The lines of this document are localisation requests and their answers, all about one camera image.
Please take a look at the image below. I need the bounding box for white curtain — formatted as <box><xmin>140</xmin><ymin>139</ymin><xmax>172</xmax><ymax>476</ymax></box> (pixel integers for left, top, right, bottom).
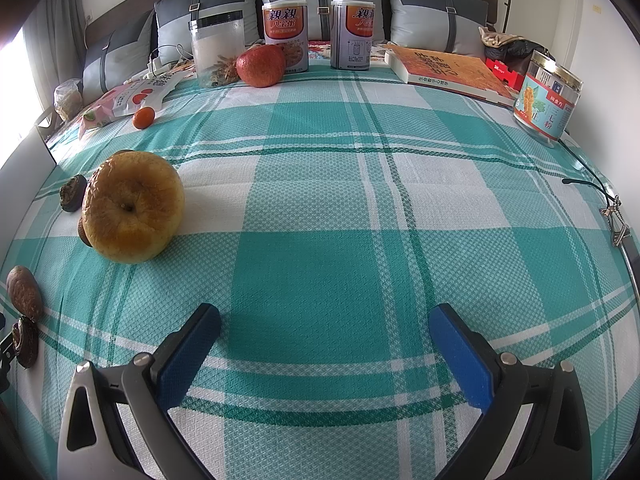
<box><xmin>20</xmin><ymin>0</ymin><xmax>90</xmax><ymax>126</ymax></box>

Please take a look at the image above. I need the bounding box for red box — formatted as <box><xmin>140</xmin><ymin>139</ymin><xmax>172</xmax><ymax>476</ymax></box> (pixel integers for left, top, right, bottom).
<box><xmin>487</xmin><ymin>57</ymin><xmax>526</xmax><ymax>91</ymax></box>

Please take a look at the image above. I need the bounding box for black bag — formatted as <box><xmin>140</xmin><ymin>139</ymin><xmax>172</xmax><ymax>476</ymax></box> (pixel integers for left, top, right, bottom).
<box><xmin>487</xmin><ymin>35</ymin><xmax>551</xmax><ymax>68</ymax></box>

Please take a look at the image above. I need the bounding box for pink snack packet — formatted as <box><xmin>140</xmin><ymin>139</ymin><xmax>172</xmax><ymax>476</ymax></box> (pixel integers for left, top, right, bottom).
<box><xmin>77</xmin><ymin>92</ymin><xmax>131</xmax><ymax>141</ymax></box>

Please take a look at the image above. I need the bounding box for beige cloth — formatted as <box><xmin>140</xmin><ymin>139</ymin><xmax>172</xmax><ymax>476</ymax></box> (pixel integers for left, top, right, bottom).
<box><xmin>480</xmin><ymin>25</ymin><xmax>521</xmax><ymax>50</ymax></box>

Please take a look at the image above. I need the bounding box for brown kiwi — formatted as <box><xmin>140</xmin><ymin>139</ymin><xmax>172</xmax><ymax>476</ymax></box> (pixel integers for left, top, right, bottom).
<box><xmin>6</xmin><ymin>265</ymin><xmax>45</xmax><ymax>323</ymax></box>

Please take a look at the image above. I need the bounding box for printed magazine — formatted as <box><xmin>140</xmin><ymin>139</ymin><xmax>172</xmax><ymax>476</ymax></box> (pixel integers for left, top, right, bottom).
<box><xmin>305</xmin><ymin>40</ymin><xmax>396</xmax><ymax>68</ymax></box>

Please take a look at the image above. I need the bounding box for white charger with cable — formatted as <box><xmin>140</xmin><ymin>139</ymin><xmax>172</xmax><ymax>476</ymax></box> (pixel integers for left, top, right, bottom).
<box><xmin>142</xmin><ymin>44</ymin><xmax>193</xmax><ymax>81</ymax></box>

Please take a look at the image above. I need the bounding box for grey label can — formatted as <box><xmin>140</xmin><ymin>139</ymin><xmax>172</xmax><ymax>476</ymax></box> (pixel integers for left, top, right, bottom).
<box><xmin>330</xmin><ymin>0</ymin><xmax>377</xmax><ymax>71</ymax></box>

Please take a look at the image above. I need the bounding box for tilted labelled tin can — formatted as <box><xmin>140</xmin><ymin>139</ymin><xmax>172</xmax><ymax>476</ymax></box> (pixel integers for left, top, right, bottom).
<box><xmin>514</xmin><ymin>50</ymin><xmax>585</xmax><ymax>148</ymax></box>

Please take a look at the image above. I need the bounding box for wrinkled yellow apple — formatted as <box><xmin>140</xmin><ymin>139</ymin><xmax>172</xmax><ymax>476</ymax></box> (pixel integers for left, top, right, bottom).
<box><xmin>81</xmin><ymin>152</ymin><xmax>186</xmax><ymax>264</ymax></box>

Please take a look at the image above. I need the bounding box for white bed side board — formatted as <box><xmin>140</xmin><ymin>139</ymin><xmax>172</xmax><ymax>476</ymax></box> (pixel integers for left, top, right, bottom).
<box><xmin>0</xmin><ymin>125</ymin><xmax>57</xmax><ymax>196</ymax></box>

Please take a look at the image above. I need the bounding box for large red-orange fruit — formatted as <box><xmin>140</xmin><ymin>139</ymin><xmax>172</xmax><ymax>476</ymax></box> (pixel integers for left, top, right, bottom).
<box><xmin>236</xmin><ymin>44</ymin><xmax>287</xmax><ymax>89</ymax></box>

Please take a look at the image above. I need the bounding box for orange label can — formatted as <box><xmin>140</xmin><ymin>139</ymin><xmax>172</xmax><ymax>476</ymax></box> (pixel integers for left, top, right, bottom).
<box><xmin>262</xmin><ymin>2</ymin><xmax>309</xmax><ymax>73</ymax></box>

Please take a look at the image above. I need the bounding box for orange cover book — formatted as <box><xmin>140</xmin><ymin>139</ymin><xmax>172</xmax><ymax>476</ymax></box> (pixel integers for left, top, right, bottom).
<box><xmin>385</xmin><ymin>42</ymin><xmax>523</xmax><ymax>108</ymax></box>

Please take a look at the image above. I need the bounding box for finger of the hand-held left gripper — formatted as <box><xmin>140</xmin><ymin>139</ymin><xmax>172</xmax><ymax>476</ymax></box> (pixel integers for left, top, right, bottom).
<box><xmin>0</xmin><ymin>310</ymin><xmax>15</xmax><ymax>396</ymax></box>

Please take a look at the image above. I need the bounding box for clear plastic bag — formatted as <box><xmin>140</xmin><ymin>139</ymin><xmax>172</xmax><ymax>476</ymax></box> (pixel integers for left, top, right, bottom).
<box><xmin>52</xmin><ymin>78</ymin><xmax>83</xmax><ymax>121</ymax></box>

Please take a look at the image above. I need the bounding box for small dark brown fruit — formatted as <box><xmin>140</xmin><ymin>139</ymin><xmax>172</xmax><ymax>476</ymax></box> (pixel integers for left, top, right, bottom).
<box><xmin>11</xmin><ymin>316</ymin><xmax>41</xmax><ymax>368</ymax></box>
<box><xmin>76</xmin><ymin>217</ymin><xmax>96</xmax><ymax>248</ymax></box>
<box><xmin>59</xmin><ymin>174</ymin><xmax>90</xmax><ymax>212</ymax></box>

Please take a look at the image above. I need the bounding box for clear jar with black lid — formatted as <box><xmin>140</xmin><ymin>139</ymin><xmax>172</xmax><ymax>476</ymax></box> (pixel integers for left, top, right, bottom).
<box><xmin>187</xmin><ymin>10</ymin><xmax>246</xmax><ymax>89</ymax></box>

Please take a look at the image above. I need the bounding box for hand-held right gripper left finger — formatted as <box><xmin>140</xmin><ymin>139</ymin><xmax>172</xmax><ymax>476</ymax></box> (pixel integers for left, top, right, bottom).
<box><xmin>56</xmin><ymin>303</ymin><xmax>222</xmax><ymax>480</ymax></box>

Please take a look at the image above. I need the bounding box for green plaid bed sheet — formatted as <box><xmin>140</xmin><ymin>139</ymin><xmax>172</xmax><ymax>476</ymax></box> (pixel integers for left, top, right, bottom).
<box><xmin>0</xmin><ymin>67</ymin><xmax>640</xmax><ymax>480</ymax></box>

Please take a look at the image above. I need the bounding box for white snack packet red print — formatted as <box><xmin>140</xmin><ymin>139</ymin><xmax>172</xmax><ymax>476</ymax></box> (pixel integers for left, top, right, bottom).
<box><xmin>107</xmin><ymin>72</ymin><xmax>183</xmax><ymax>118</ymax></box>

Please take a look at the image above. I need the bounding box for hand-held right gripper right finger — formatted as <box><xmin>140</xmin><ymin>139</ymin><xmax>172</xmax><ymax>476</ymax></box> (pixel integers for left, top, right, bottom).
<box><xmin>428</xmin><ymin>303</ymin><xmax>593</xmax><ymax>480</ymax></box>

